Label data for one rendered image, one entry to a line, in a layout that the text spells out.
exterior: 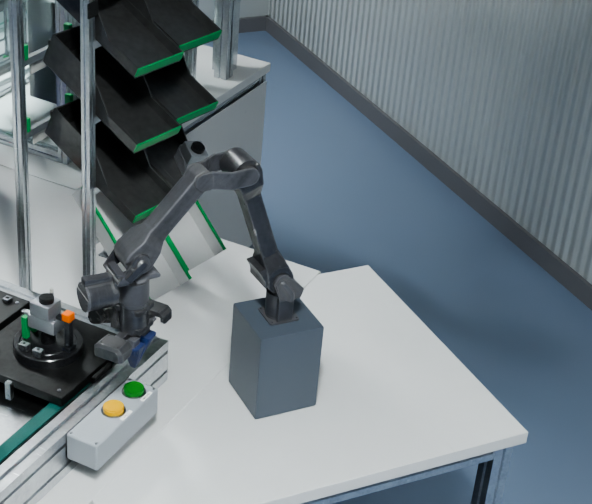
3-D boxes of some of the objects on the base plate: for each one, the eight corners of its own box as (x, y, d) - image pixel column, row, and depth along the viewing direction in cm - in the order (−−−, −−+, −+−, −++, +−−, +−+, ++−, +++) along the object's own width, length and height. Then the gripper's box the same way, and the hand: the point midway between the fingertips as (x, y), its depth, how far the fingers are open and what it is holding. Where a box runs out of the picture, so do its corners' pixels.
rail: (167, 379, 266) (168, 337, 260) (-136, 666, 196) (-143, 616, 190) (145, 371, 268) (146, 328, 262) (-163, 651, 198) (-171, 602, 192)
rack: (179, 273, 302) (191, -52, 262) (92, 347, 274) (89, -6, 233) (107, 248, 310) (107, -72, 269) (14, 317, 281) (-1, -30, 240)
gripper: (120, 327, 226) (120, 396, 234) (173, 280, 240) (172, 347, 248) (91, 317, 228) (93, 386, 236) (146, 271, 242) (145, 338, 250)
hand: (133, 351), depth 240 cm, fingers closed
